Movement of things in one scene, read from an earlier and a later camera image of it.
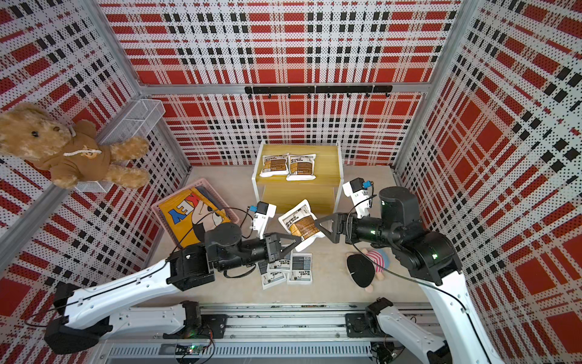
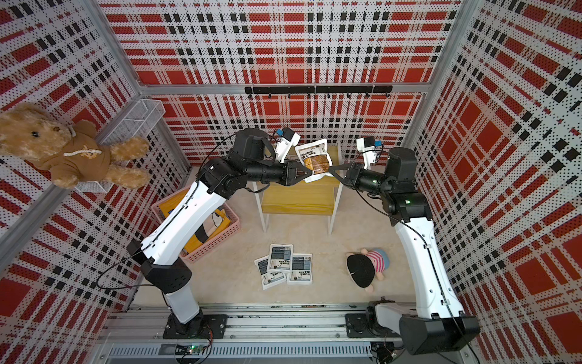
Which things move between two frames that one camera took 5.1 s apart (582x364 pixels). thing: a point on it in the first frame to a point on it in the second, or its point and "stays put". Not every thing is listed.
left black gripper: [273, 248] to [289, 177]
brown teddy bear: [69, 153] stays put
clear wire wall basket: [138, 121] stays put
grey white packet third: [270, 278] stays put
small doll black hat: [362, 268] stays put
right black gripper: [339, 220] to [355, 176]
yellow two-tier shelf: [323, 192] stays put
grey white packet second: [283, 265] stays put
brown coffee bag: [301, 221] to [316, 159]
